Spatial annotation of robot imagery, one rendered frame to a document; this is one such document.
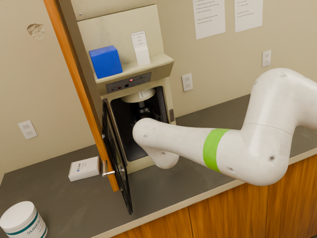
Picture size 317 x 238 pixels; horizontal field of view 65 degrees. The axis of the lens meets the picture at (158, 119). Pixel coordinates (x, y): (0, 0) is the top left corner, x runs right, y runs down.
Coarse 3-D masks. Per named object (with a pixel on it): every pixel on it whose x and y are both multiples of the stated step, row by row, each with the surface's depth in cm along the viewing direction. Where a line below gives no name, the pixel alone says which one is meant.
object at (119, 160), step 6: (102, 102) 104; (102, 108) 99; (102, 114) 94; (102, 120) 90; (108, 120) 103; (102, 126) 86; (108, 126) 98; (102, 132) 82; (108, 132) 93; (108, 138) 89; (114, 138) 107; (114, 144) 102; (108, 150) 83; (114, 150) 97; (120, 156) 114; (120, 162) 108; (114, 168) 87; (120, 174) 97; (126, 180) 115; (120, 186) 91; (126, 186) 108; (126, 192) 103; (126, 204) 96
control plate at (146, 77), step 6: (150, 72) 100; (132, 78) 99; (138, 78) 101; (144, 78) 103; (108, 84) 97; (114, 84) 99; (120, 84) 100; (126, 84) 102; (138, 84) 107; (108, 90) 102; (114, 90) 104
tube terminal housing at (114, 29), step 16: (112, 16) 95; (128, 16) 97; (144, 16) 99; (80, 32) 94; (96, 32) 96; (112, 32) 98; (128, 32) 100; (160, 32) 104; (96, 48) 98; (128, 48) 102; (160, 48) 107; (160, 80) 113; (112, 96) 109; (112, 112) 112; (144, 160) 130
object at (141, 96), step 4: (152, 88) 121; (140, 92) 115; (144, 92) 116; (148, 92) 117; (152, 92) 119; (124, 96) 118; (128, 96) 117; (132, 96) 116; (136, 96) 116; (140, 96) 116; (144, 96) 116; (148, 96) 117; (124, 100) 119; (128, 100) 117; (132, 100) 116; (136, 100) 116; (140, 100) 116
